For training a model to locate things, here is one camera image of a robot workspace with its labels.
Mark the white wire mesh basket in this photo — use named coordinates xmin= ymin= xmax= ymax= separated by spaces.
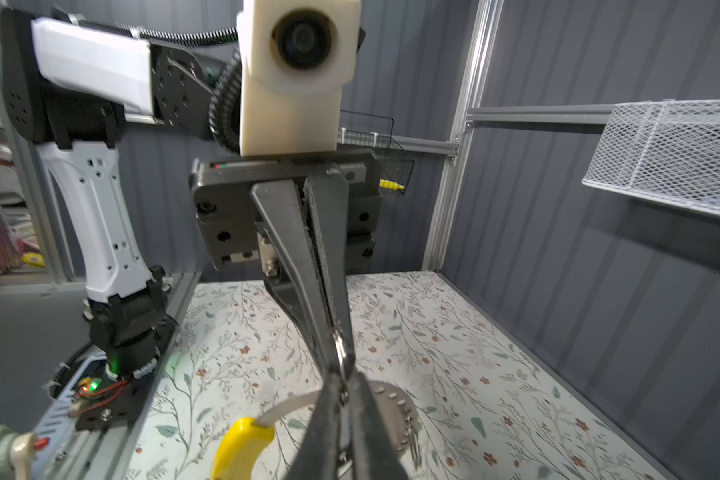
xmin=582 ymin=99 xmax=720 ymax=217

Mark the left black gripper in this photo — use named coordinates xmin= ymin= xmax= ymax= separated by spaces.
xmin=189 ymin=149 xmax=382 ymax=381

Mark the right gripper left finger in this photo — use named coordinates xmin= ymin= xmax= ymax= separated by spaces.
xmin=285 ymin=374 xmax=343 ymax=480

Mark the yellow marker in basket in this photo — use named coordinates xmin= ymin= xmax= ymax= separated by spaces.
xmin=379 ymin=179 xmax=406 ymax=192

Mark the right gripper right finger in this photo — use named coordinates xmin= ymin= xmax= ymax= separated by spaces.
xmin=347 ymin=373 xmax=408 ymax=480

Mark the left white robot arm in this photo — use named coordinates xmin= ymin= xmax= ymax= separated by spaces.
xmin=0 ymin=1 xmax=365 ymax=381

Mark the black wire basket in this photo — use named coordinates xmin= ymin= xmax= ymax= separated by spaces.
xmin=337 ymin=109 xmax=414 ymax=196

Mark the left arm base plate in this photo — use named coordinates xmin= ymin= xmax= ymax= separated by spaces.
xmin=45 ymin=315 xmax=177 ymax=431

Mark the white bottle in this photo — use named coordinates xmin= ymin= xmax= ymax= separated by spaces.
xmin=0 ymin=425 xmax=37 ymax=480

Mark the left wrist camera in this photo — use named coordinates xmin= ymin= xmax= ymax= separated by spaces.
xmin=237 ymin=1 xmax=362 ymax=157

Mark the left black cable conduit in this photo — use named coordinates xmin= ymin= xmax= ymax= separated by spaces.
xmin=119 ymin=23 xmax=244 ymax=154

